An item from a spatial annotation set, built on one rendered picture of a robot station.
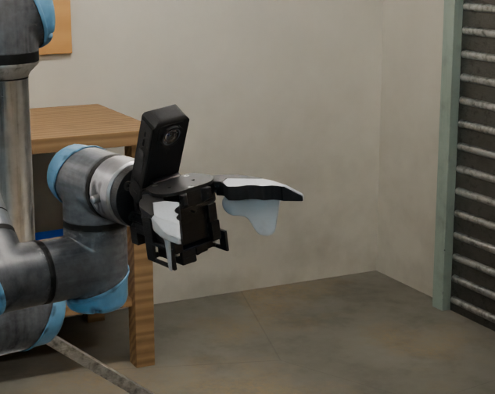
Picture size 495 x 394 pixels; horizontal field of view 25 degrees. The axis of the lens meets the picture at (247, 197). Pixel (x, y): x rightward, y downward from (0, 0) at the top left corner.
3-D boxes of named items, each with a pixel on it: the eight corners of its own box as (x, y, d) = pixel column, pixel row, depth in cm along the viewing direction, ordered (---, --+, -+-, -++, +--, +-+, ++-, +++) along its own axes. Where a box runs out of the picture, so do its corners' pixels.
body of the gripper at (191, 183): (235, 251, 120) (172, 227, 130) (226, 173, 118) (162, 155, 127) (176, 273, 116) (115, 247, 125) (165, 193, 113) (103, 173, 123)
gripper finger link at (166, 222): (188, 287, 108) (191, 252, 116) (181, 228, 106) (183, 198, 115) (156, 290, 108) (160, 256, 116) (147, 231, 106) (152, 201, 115)
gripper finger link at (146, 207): (186, 228, 111) (188, 201, 119) (184, 211, 110) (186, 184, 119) (138, 234, 111) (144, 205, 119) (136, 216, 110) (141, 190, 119)
